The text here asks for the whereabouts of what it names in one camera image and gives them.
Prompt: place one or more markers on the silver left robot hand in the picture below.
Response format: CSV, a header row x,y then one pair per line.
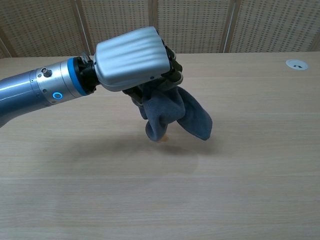
x,y
130,57

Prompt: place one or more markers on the woven folding screen panel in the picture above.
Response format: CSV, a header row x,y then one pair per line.
x,y
117,20
192,22
275,22
42,25

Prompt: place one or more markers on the grey microfibre cloth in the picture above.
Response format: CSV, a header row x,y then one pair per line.
x,y
172,110

